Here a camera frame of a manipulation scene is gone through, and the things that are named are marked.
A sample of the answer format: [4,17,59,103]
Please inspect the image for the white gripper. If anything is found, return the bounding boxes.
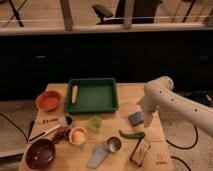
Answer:
[141,104,156,128]

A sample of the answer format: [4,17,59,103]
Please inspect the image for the blue sponge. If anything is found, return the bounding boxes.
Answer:
[128,111,144,126]

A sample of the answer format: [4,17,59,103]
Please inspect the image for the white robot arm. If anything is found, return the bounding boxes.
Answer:
[137,76,213,137]

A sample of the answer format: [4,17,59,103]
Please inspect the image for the green plastic tray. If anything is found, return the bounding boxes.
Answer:
[64,78,119,114]

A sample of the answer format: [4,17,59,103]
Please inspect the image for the green pepper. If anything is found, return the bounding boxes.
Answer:
[119,130,145,139]

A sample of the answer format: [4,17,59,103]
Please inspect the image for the wooden box grater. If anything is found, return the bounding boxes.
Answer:
[130,139,151,167]

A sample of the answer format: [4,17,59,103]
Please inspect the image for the small metal cup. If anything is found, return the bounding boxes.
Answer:
[106,136,122,153]

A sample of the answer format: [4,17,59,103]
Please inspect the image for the small green cup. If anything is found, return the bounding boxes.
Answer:
[88,116,102,132]

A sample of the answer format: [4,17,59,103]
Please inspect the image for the grey blue cloth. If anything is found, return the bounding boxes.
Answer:
[87,144,109,169]

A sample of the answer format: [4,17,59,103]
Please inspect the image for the small cup with orange content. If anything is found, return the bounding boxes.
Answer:
[69,127,87,146]

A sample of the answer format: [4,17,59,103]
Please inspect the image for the yellow corn cob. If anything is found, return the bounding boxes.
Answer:
[71,85,78,104]

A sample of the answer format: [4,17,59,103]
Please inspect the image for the dish brush with black bristles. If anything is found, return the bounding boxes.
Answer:
[28,116,73,143]

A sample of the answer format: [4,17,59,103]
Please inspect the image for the brown dried item pile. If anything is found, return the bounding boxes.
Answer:
[52,128,71,144]

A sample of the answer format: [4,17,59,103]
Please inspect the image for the orange bowl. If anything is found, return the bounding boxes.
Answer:
[35,90,61,112]

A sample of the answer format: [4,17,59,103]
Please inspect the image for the black office chair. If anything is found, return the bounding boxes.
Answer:
[92,0,162,25]

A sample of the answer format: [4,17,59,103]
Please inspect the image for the dark purple bowl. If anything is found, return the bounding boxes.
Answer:
[25,139,56,170]

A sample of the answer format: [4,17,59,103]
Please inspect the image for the black floor cable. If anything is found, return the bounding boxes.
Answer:
[165,123,200,171]

